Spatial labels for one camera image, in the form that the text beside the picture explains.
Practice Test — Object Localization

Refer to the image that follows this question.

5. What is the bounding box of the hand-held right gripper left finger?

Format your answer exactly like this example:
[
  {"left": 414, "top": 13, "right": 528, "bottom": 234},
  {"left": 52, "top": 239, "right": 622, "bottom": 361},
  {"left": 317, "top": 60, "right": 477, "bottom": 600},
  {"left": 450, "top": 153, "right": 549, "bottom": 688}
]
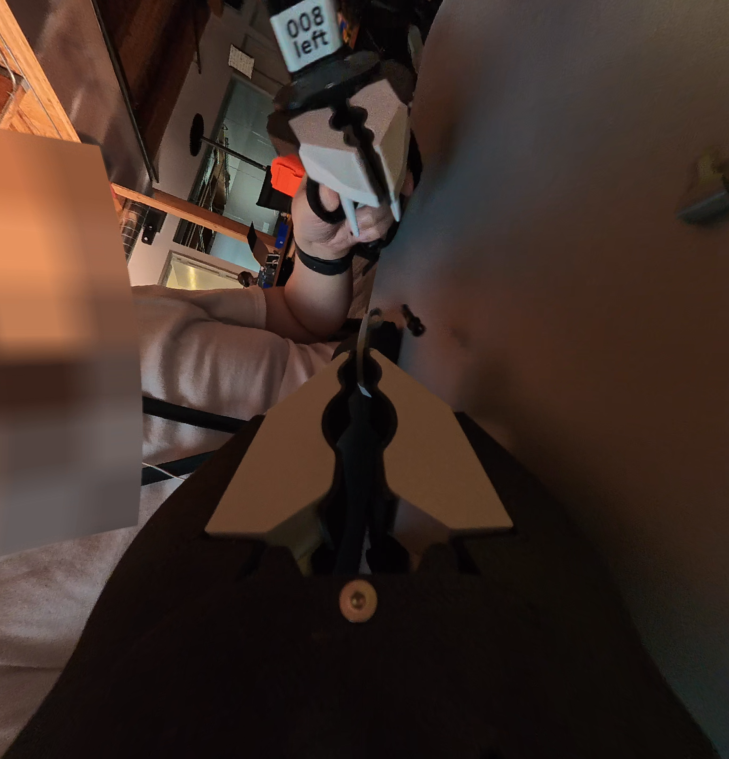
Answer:
[{"left": 205, "top": 350, "right": 358, "bottom": 575}]

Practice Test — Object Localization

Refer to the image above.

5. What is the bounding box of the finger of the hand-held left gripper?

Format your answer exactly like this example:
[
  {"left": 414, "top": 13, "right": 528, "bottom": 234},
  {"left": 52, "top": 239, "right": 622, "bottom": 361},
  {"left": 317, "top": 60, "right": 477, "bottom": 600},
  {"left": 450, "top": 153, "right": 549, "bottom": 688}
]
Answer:
[
  {"left": 354, "top": 80, "right": 414, "bottom": 223},
  {"left": 286, "top": 104, "right": 383, "bottom": 238}
]

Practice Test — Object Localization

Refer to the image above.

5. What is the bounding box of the person's left hand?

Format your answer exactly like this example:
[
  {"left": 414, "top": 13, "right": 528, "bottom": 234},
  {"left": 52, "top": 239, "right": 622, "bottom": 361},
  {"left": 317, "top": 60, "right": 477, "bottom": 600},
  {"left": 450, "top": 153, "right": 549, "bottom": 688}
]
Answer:
[{"left": 291, "top": 177, "right": 404, "bottom": 262}]

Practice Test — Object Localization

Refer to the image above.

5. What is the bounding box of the grey curved building piece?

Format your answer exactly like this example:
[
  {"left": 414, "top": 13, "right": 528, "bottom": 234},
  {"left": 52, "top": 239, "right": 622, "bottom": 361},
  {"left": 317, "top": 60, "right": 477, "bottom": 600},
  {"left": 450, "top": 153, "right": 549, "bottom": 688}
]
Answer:
[{"left": 349, "top": 307, "right": 384, "bottom": 397}]

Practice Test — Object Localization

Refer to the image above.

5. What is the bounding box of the black strap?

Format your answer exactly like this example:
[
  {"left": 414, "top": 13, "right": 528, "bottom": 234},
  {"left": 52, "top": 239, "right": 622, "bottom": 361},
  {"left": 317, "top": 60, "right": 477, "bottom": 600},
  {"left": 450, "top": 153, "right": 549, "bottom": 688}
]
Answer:
[{"left": 141, "top": 394, "right": 249, "bottom": 486}]

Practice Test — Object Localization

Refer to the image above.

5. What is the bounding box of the orange red object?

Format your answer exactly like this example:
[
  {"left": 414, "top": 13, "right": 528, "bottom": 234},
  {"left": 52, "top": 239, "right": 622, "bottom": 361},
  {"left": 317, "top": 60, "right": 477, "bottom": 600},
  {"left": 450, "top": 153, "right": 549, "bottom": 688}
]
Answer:
[{"left": 269, "top": 155, "right": 309, "bottom": 196}]

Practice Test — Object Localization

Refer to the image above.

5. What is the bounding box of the person's left forearm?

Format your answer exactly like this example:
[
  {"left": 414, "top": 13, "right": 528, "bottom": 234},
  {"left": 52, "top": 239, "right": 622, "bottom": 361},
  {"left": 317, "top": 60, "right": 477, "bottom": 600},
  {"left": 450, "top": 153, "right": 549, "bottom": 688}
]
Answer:
[{"left": 264, "top": 261, "right": 371, "bottom": 346}]

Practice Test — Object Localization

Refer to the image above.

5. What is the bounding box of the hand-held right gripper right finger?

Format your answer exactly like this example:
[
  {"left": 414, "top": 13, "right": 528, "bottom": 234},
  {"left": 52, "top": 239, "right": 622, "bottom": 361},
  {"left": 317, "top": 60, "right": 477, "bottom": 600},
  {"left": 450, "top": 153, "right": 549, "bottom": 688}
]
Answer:
[{"left": 364, "top": 349, "right": 514, "bottom": 575}]

